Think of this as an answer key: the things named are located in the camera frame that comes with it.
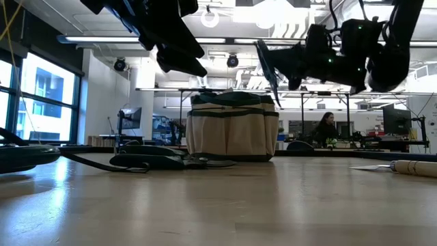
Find black background desk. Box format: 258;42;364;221
353;138;431;154

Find wooden handled narrow trowel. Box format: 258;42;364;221
350;159;437;179

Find beige green canvas gardening bag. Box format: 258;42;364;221
186;89;280;163

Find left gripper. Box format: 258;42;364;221
80;0;208;78

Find black background rig frame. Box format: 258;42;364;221
177;87;352;148

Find long linear ceiling light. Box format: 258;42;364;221
57;34;437;49

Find large window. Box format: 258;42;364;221
0;51;83;144

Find dark teal garden shears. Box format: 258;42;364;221
109;144;237;171

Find low bookshelf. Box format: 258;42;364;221
87;135;119;148

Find blue shelving unit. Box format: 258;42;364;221
152;114;173;146

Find dark handled hand fork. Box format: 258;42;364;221
255;38;283;108

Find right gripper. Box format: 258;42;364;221
268;23;369;96

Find computer monitor on arm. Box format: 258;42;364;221
117;107;143;137

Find green black pruning shears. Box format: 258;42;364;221
0;126;150;175

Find white ring light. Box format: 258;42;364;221
200;9;220;29

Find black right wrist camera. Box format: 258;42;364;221
340;17;386;53

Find black monitor stand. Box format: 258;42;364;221
411;115;430;148

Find black computer monitor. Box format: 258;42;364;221
382;106;412;136

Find black office chair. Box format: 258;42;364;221
285;140;315;151

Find yellow hanging cable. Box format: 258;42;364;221
0;0;38;144

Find person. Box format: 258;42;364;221
312;111;341;148

